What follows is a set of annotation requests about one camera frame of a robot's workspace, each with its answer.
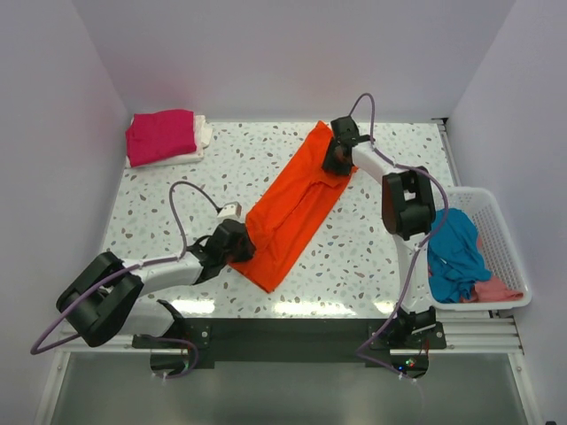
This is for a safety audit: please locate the white plastic laundry basket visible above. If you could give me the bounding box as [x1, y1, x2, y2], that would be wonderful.
[431, 187, 532, 312]

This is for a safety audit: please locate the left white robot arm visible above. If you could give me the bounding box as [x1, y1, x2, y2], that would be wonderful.
[56, 219, 256, 347]

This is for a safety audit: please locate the orange t-shirt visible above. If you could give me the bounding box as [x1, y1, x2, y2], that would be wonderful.
[231, 121, 351, 293]

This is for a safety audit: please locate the pink t-shirt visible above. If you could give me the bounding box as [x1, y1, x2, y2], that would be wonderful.
[455, 237, 524, 303]

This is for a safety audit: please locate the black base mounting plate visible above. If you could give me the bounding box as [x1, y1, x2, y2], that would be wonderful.
[132, 319, 447, 377]

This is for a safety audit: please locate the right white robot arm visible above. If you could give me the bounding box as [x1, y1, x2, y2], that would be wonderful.
[322, 116, 436, 348]

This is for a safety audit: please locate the folded white t-shirt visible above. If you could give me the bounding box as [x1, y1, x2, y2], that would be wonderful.
[136, 115, 213, 168]

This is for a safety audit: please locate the aluminium frame rail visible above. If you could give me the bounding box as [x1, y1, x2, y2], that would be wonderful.
[58, 311, 524, 354]

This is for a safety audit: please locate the teal t-shirt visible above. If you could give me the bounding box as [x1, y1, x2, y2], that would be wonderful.
[427, 208, 492, 304]

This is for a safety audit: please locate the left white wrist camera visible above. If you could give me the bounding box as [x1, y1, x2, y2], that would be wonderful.
[217, 202, 242, 220]

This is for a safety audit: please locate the folded magenta t-shirt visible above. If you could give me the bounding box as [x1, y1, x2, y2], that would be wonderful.
[125, 109, 198, 167]

